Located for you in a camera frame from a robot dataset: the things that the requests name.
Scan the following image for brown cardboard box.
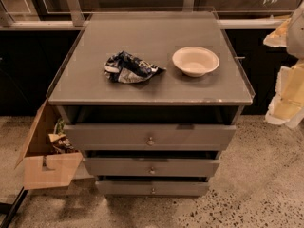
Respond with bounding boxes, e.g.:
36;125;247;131
15;101;83;190

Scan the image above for grey drawer cabinet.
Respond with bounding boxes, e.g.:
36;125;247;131
47;11;254;197

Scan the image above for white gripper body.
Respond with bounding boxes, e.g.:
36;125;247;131
286;2;304;59

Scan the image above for crumpled blue chip bag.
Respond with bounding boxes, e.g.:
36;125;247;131
104;51;164;84

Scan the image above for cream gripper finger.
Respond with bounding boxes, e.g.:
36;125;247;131
263;19;291;48
265;60;304;128

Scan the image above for white paper bowl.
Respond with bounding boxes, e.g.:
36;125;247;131
172;47;219;77

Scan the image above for black metal stand leg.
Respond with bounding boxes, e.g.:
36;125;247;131
0;188;28;228

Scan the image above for grey drawer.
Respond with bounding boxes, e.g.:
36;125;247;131
65;123;236;151
96;176;209;197
84;151;219;177

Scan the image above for grey bottom drawer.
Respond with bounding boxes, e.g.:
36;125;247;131
96;176;209;197

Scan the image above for grey top drawer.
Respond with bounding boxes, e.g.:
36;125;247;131
65;123;236;151

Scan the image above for snack packets in box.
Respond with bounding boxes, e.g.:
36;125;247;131
48;118;76;154

